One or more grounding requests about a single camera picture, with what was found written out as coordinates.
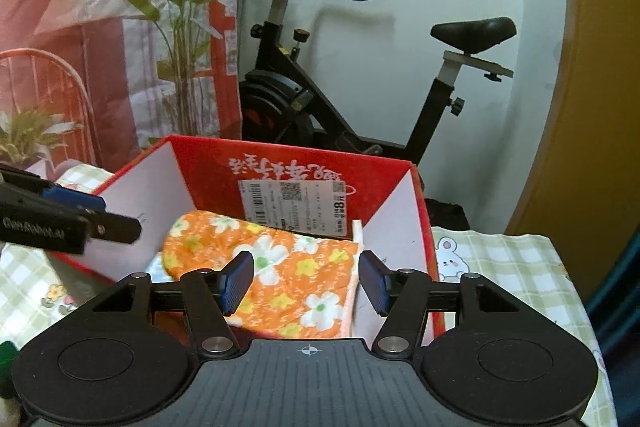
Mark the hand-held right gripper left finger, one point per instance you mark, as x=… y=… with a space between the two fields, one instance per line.
x=238 y=282

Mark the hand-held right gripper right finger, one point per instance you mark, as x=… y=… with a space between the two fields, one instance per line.
x=372 y=282

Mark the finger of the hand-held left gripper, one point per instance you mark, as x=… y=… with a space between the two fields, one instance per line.
x=65 y=196
x=117 y=229

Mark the orange floral cloth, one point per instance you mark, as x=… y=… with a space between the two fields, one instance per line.
x=295 y=277

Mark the red strawberry cardboard box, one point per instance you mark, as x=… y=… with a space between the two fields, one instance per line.
x=210 y=167

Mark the black bag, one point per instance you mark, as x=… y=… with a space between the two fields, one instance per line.
x=447 y=214

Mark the green checked tablecloth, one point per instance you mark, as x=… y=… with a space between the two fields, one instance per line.
x=500 y=262

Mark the red plant-printed curtain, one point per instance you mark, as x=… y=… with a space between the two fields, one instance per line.
x=100 y=7

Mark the black exercise bike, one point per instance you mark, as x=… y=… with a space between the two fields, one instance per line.
x=280 y=82

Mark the wooden door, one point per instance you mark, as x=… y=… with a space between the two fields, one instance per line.
x=600 y=107

